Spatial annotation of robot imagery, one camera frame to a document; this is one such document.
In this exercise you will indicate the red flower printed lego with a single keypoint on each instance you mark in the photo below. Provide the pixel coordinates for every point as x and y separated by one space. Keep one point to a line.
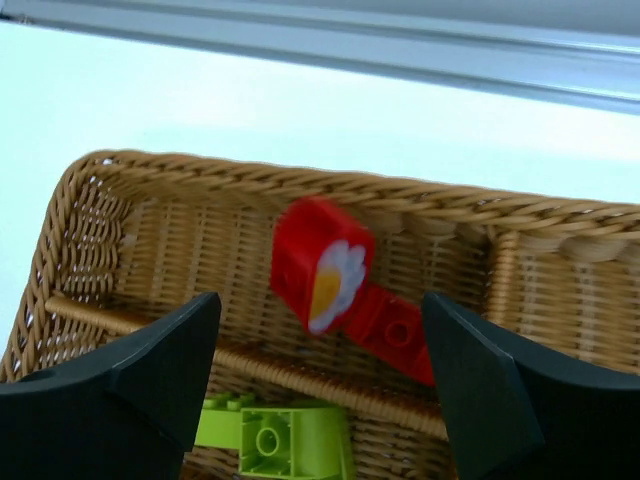
321 258

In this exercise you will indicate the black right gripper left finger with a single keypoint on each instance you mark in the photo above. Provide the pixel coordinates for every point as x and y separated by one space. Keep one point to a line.
126 410

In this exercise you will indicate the aluminium frame rail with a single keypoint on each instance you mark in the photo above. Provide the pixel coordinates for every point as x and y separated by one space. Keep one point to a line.
582 53

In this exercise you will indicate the brown wicker divided basket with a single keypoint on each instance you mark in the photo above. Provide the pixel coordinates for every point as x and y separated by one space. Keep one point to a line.
130 237

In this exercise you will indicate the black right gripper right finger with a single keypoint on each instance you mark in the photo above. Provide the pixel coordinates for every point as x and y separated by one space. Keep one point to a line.
516 409

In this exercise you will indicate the red lego brick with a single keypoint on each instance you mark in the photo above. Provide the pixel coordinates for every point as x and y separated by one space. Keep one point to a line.
391 329

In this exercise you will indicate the lime sloped lego brick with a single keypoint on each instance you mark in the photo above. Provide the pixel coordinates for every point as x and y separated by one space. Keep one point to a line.
310 442

